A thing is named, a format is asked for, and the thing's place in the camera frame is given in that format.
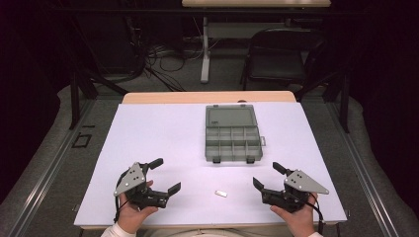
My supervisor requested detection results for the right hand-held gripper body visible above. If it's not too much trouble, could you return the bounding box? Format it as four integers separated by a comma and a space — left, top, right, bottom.
261, 169, 330, 213

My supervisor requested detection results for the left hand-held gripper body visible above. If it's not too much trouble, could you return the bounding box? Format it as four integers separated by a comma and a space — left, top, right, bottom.
113, 161, 170, 210

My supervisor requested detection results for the person's left hand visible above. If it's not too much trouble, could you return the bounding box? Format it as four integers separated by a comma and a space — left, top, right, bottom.
117, 179, 159, 235

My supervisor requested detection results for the person's right hand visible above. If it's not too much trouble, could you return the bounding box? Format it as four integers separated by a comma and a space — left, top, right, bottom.
270, 193, 319, 237

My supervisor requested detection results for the white table mat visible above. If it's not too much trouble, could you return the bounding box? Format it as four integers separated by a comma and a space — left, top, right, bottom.
73, 101, 348, 228

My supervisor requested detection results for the person's white-clothed body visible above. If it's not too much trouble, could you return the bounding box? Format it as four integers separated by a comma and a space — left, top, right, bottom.
144, 227, 294, 237

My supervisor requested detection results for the grey plastic organizer box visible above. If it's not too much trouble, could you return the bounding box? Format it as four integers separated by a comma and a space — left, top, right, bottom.
205, 104, 267, 165

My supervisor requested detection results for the black metal stand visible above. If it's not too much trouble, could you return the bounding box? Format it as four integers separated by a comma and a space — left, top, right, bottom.
48, 6, 130, 130
294, 6, 352, 134

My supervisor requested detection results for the black chair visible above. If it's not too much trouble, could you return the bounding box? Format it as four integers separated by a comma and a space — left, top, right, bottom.
239, 27, 327, 92

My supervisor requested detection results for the white-legged background desk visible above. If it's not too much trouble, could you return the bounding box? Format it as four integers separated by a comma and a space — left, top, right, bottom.
181, 0, 332, 84

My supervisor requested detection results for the left hand-held gripper black cable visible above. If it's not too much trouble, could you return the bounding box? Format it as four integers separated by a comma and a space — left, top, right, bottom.
113, 171, 130, 224

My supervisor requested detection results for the hand-held gripper black cable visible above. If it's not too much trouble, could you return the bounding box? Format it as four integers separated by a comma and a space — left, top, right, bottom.
113, 171, 130, 224
304, 194, 326, 235

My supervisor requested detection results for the right hand-held gripper black cable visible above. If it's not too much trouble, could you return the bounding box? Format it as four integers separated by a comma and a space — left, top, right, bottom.
304, 194, 326, 235

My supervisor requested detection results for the metal floor rail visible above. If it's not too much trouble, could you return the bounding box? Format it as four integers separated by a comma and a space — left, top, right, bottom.
325, 102, 400, 237
7, 98, 97, 237

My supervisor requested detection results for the bundle of floor cables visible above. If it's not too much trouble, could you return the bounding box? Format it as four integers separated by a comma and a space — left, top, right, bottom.
131, 19, 218, 93

